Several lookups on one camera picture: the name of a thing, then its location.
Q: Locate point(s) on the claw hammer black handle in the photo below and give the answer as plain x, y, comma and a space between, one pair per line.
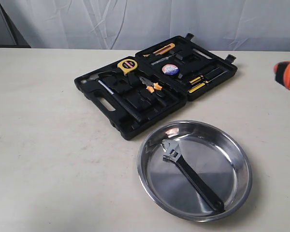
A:
98, 77

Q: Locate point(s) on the yellow black screwdriver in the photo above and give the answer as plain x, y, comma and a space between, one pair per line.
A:
202, 74
206, 80

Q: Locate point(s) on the white backdrop cloth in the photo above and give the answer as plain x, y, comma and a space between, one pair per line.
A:
262, 25

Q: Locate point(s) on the pliers with orange grips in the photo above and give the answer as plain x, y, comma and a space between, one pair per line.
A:
150, 86

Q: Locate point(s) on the electrical tape roll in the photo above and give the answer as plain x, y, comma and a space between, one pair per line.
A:
170, 69

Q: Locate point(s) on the yellow tape measure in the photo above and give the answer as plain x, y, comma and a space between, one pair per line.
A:
127, 65

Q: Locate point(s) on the black plastic tool case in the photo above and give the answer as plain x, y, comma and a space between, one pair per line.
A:
137, 91

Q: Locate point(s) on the black adjustable wrench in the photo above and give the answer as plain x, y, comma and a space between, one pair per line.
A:
173, 154

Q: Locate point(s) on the yellow black screwdriver lower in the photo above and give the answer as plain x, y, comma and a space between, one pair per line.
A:
206, 80

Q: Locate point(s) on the yellow black screwdriver upper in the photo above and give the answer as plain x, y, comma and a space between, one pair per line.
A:
202, 74

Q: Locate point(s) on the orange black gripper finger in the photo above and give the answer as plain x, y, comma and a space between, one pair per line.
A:
282, 73

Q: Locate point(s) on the round stainless steel tray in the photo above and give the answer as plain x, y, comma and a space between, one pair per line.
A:
213, 154

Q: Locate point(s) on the yellow utility knife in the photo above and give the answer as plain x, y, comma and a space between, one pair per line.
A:
161, 51

